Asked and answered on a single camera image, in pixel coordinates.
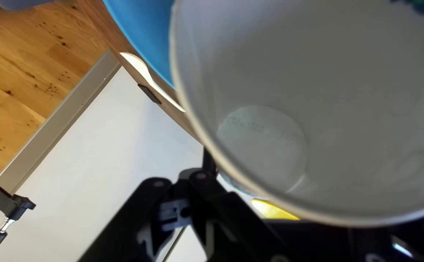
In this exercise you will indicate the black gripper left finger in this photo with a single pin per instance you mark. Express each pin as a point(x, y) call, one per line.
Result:
point(172, 227)

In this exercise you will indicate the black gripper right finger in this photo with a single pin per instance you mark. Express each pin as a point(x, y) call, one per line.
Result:
point(415, 241)

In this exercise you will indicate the white patterned paper cup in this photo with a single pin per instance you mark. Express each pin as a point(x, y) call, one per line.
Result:
point(318, 96)

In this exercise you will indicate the yellow plastic bowl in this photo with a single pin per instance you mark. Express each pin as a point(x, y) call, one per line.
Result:
point(271, 211)

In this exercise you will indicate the blue plastic bowl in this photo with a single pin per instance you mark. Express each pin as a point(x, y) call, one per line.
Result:
point(143, 29)

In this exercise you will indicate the black tape patch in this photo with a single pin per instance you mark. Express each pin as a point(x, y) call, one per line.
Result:
point(150, 93)

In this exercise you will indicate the blue grey chair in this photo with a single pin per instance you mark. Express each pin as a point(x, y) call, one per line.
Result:
point(16, 3)

